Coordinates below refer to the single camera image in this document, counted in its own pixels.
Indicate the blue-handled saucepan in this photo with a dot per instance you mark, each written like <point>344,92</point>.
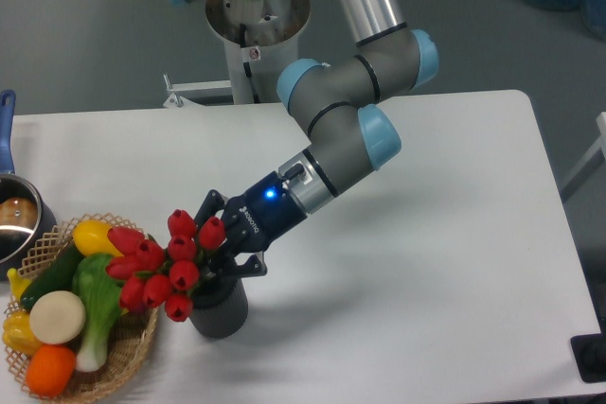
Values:
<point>25,217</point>

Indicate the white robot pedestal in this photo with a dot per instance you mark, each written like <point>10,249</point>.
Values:
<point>260,38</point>

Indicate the white frame at right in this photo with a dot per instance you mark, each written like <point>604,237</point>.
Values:
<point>589,162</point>

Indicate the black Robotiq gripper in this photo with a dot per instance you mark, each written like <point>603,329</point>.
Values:
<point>252,221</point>

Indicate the dark green cucumber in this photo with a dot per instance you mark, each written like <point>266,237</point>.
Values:
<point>57,276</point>

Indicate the white metal base frame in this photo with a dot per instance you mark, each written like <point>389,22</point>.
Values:
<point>209,93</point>

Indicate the yellow bell pepper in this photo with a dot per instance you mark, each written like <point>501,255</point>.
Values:
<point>18,335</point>

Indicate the green bok choy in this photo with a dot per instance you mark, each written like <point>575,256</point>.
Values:
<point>99,294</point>

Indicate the beige round disc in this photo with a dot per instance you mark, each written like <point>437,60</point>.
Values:
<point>58,317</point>

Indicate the yellow banana tip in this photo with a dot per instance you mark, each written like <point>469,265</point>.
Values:
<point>17,283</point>

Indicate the yellow squash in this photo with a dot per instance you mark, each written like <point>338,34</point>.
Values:
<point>91,237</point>

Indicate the woven wicker basket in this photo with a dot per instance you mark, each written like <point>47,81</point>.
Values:
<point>129,343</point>

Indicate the red tulip bouquet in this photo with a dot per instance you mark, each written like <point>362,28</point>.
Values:
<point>152,276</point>

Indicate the dark grey ribbed vase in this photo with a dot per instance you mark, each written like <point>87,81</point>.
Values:
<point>220,308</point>

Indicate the orange fruit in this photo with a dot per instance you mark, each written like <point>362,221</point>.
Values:
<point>50,370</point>

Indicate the black device at table edge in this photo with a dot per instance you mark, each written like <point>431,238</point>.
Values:
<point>589,353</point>

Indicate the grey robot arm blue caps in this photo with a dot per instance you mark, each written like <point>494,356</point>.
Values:
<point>336,106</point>

